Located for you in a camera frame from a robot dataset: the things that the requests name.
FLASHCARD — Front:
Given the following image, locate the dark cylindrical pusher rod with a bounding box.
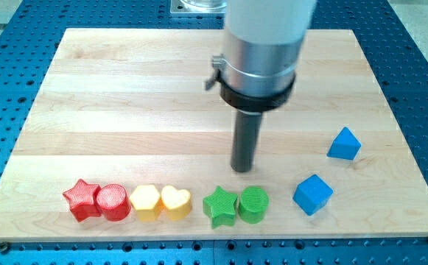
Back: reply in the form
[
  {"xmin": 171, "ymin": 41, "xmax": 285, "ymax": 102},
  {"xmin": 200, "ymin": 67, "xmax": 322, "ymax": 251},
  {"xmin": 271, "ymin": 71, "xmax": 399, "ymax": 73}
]
[{"xmin": 231, "ymin": 110, "xmax": 262, "ymax": 172}]

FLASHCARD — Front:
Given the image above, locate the blue cube block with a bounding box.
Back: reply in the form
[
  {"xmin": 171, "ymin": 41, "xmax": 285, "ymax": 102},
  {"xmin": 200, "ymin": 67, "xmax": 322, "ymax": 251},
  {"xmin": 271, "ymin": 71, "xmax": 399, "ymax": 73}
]
[{"xmin": 292, "ymin": 174, "xmax": 334, "ymax": 216}]

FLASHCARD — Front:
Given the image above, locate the green star block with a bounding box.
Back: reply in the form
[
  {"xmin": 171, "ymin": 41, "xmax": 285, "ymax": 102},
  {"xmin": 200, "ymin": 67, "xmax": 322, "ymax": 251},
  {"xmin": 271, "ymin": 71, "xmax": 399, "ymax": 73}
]
[{"xmin": 203, "ymin": 185, "xmax": 238, "ymax": 229}]

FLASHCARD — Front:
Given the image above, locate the green cylinder block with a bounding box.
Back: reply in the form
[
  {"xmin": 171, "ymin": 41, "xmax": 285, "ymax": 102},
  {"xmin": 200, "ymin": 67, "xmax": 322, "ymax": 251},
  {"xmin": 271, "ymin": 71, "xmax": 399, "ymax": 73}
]
[{"xmin": 238, "ymin": 186, "xmax": 269, "ymax": 224}]

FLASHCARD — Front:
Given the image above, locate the yellow heart block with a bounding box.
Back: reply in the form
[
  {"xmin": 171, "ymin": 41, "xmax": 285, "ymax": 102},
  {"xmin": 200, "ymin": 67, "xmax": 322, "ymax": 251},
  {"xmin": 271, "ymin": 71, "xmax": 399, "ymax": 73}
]
[{"xmin": 161, "ymin": 185, "xmax": 192, "ymax": 221}]

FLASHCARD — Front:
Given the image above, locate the light wooden board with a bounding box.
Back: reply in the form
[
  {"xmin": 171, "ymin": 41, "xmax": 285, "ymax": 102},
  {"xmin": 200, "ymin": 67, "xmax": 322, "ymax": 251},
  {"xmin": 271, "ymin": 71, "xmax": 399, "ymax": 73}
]
[{"xmin": 0, "ymin": 29, "xmax": 428, "ymax": 242}]

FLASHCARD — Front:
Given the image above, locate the red cylinder block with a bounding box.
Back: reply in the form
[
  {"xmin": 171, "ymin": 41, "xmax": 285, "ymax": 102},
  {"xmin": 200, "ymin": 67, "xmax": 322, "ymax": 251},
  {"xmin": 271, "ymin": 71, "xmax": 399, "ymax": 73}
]
[{"xmin": 96, "ymin": 184, "xmax": 131, "ymax": 222}]

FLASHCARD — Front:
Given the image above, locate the blue triangle block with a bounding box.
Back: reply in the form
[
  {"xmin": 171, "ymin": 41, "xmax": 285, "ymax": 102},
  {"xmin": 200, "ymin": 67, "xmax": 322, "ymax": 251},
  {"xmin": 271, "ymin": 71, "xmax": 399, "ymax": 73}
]
[{"xmin": 327, "ymin": 127, "xmax": 362, "ymax": 160}]

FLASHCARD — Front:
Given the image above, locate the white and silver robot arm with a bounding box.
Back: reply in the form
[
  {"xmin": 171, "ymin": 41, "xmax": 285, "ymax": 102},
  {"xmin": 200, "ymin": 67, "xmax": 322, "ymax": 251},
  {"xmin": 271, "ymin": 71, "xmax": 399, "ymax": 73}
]
[{"xmin": 206, "ymin": 0, "xmax": 317, "ymax": 113}]

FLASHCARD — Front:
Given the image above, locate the yellow hexagon block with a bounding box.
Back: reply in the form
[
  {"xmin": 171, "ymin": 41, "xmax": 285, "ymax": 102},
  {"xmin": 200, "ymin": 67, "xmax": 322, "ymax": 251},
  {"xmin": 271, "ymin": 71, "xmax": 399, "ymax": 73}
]
[{"xmin": 129, "ymin": 184, "xmax": 164, "ymax": 222}]

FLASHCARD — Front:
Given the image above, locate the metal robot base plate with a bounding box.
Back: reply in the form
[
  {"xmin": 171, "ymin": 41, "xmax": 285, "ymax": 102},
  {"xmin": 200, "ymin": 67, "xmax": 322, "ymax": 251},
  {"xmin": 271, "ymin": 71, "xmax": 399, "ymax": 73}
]
[{"xmin": 170, "ymin": 0, "xmax": 227, "ymax": 14}]

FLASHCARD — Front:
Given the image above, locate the red star block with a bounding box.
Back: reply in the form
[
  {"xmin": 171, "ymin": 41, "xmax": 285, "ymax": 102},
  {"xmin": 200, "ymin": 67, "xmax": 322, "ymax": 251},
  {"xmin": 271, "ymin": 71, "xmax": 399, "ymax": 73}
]
[{"xmin": 63, "ymin": 179, "xmax": 102, "ymax": 222}]

